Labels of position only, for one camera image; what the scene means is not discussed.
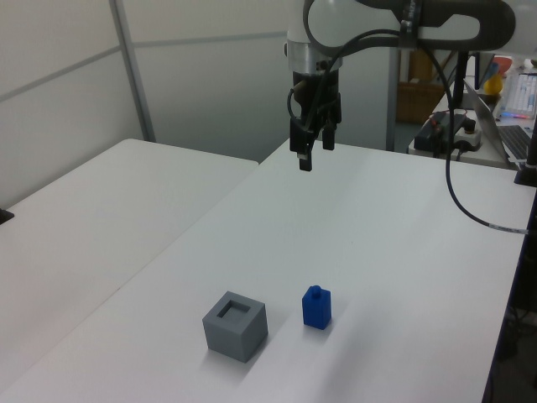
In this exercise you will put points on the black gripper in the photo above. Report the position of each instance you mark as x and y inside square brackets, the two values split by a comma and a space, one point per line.
[314, 90]

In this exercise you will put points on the blue block with knob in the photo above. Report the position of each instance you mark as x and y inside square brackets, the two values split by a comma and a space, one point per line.
[316, 308]

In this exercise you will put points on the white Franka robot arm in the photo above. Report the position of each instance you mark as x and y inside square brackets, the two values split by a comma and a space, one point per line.
[335, 21]

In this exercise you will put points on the grey hollow cuboid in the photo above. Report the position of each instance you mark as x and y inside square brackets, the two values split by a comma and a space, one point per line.
[228, 336]

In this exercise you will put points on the black electronics box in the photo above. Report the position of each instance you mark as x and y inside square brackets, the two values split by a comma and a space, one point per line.
[436, 128]

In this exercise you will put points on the white emergency stop box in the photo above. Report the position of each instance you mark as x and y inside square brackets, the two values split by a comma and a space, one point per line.
[469, 136]

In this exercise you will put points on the black upright stand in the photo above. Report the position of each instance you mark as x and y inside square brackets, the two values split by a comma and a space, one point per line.
[461, 80]

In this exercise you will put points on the yellow round object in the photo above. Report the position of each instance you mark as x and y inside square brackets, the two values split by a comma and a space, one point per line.
[493, 85]

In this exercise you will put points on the red object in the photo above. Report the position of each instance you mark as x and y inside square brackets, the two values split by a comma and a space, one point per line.
[501, 66]

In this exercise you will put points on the silver laptop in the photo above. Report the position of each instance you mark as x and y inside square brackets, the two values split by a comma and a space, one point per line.
[515, 140]

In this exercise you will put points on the white keyboard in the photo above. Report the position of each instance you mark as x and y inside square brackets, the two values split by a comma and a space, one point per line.
[524, 94]

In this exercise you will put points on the small black table clamp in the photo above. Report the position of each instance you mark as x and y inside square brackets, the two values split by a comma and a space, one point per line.
[6, 216]

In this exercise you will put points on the grey partition frame post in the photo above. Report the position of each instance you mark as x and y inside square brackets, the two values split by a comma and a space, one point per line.
[131, 63]

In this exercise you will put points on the black pole mount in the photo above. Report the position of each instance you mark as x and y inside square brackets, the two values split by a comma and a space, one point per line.
[529, 168]

